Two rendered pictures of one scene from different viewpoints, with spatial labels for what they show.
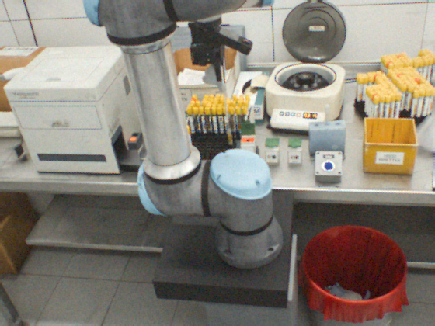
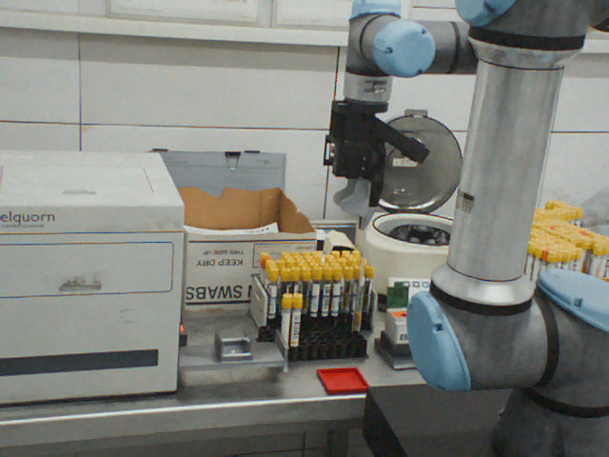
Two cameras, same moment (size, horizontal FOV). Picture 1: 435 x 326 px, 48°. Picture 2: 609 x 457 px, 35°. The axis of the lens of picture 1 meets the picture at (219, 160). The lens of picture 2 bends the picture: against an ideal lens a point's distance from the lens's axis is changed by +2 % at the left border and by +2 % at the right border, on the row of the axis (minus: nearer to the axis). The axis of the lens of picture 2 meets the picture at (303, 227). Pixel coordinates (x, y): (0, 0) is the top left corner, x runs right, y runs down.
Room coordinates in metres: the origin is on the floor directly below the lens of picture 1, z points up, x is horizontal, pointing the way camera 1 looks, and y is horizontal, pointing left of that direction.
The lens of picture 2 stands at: (0.04, 0.80, 1.56)
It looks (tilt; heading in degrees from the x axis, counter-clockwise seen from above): 18 degrees down; 329
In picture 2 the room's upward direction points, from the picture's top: 5 degrees clockwise
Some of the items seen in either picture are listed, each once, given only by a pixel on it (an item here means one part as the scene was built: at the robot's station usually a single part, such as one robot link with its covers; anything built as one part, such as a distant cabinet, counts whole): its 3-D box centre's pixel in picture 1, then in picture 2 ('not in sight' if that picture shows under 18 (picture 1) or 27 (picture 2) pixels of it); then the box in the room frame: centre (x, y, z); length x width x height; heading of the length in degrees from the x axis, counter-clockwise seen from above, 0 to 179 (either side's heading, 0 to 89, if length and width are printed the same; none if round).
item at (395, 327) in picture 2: (248, 148); (401, 331); (1.18, -0.09, 0.92); 0.05 x 0.04 x 0.06; 168
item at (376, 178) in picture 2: (217, 64); (373, 179); (1.22, -0.03, 1.18); 0.05 x 0.02 x 0.09; 166
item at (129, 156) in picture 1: (143, 154); (219, 350); (1.22, 0.23, 0.92); 0.21 x 0.07 x 0.05; 76
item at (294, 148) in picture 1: (294, 152); not in sight; (1.15, -0.22, 0.91); 0.05 x 0.04 x 0.07; 166
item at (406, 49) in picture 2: not in sight; (407, 47); (1.14, -0.01, 1.39); 0.11 x 0.11 x 0.08; 76
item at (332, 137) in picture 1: (326, 139); not in sight; (1.17, -0.32, 0.92); 0.10 x 0.07 x 0.10; 82
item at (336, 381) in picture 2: not in sight; (343, 380); (1.13, 0.05, 0.88); 0.07 x 0.07 x 0.01; 76
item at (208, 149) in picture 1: (205, 136); (314, 317); (1.26, 0.03, 0.93); 0.17 x 0.09 x 0.11; 76
